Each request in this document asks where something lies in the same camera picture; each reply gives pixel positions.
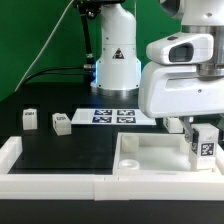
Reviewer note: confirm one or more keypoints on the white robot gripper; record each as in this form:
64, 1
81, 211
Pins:
174, 91

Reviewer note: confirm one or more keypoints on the white square tabletop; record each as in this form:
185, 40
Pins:
152, 154

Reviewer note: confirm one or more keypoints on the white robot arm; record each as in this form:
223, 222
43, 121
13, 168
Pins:
118, 71

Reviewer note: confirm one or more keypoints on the white U-shaped fence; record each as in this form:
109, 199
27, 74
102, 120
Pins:
205, 186

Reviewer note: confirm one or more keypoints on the white sheet with markers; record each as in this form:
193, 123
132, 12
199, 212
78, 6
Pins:
84, 116

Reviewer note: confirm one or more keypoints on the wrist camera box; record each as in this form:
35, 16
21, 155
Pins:
181, 48

